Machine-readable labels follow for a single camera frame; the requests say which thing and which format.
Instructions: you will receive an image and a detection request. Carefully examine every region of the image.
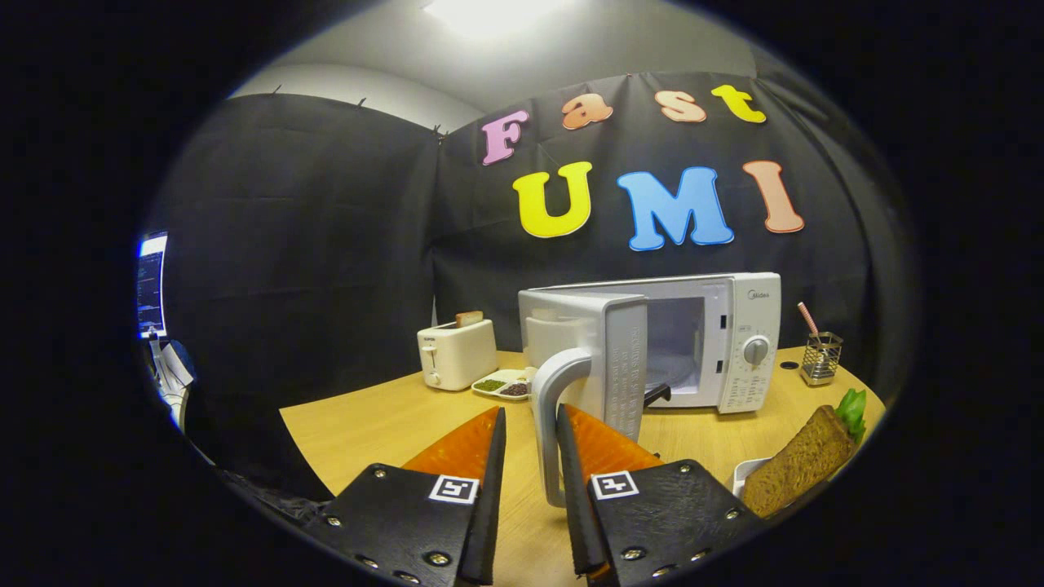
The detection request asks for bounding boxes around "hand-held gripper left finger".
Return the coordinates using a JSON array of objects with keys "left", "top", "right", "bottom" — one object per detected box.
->
[{"left": 306, "top": 406, "right": 508, "bottom": 587}]

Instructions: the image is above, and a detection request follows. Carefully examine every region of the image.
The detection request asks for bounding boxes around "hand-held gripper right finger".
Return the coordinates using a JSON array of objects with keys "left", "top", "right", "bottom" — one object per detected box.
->
[{"left": 556, "top": 403, "right": 768, "bottom": 587}]

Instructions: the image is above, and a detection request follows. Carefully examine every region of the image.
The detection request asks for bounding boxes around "brown bread lettuce sandwich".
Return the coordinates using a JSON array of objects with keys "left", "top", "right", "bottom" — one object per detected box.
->
[{"left": 741, "top": 389, "right": 868, "bottom": 519}]

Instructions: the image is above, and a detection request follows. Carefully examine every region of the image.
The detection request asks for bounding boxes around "white microwave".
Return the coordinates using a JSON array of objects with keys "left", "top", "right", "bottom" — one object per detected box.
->
[{"left": 518, "top": 272, "right": 782, "bottom": 509}]

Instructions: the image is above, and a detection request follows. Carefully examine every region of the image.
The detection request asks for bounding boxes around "white divided spice plate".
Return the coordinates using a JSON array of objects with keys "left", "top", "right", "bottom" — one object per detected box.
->
[{"left": 471, "top": 369, "right": 535, "bottom": 402}]

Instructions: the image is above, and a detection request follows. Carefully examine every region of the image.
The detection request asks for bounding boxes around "white toaster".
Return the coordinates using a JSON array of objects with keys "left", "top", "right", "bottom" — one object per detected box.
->
[{"left": 417, "top": 311, "right": 498, "bottom": 392}]

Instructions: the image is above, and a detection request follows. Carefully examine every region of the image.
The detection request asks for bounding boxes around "white square dish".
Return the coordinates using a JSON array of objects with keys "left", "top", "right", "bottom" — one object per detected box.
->
[{"left": 732, "top": 458, "right": 772, "bottom": 498}]

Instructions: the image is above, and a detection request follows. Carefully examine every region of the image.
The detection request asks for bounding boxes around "metal mesh holder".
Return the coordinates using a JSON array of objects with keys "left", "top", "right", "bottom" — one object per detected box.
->
[{"left": 800, "top": 332, "right": 844, "bottom": 386}]

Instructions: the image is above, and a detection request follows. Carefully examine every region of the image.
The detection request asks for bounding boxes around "black backdrop cloth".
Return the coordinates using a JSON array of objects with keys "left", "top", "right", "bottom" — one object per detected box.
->
[{"left": 143, "top": 72, "right": 918, "bottom": 490}]

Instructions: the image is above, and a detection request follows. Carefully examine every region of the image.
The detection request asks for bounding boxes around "computer monitor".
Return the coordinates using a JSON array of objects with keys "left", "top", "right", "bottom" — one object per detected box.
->
[{"left": 135, "top": 232, "right": 169, "bottom": 340}]

